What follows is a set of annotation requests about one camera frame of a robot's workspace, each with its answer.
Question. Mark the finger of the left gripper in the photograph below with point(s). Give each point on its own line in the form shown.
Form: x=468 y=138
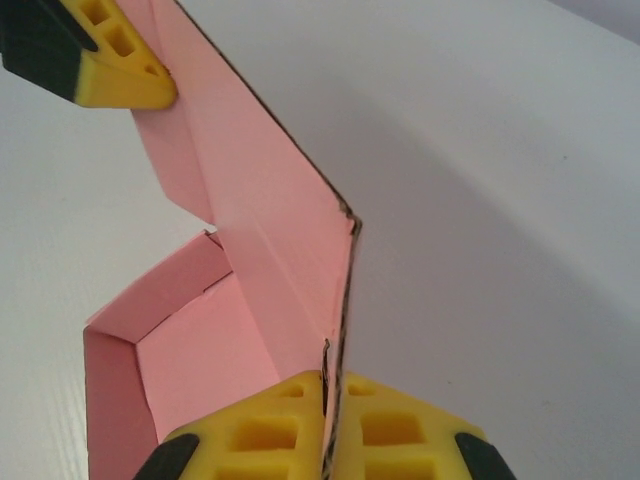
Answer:
x=115 y=75

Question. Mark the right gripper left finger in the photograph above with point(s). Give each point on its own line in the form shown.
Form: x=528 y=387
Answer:
x=240 y=450

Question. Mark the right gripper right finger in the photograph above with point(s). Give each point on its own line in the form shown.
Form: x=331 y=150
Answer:
x=430 y=450

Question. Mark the pink paper box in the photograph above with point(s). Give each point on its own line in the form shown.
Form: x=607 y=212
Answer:
x=280 y=200

